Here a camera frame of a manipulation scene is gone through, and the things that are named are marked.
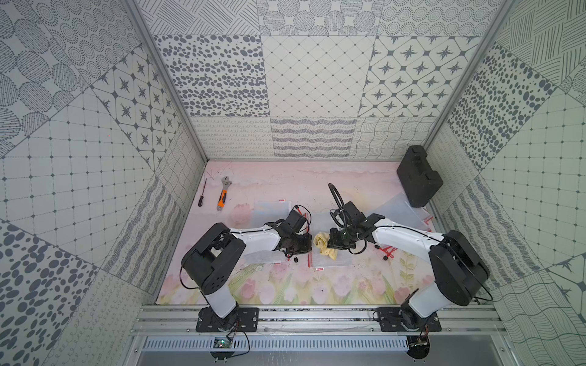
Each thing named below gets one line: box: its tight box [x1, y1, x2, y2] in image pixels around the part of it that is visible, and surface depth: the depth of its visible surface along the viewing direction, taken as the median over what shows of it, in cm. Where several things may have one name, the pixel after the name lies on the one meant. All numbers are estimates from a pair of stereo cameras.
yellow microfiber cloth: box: [312, 231, 339, 261], surface depth 85 cm
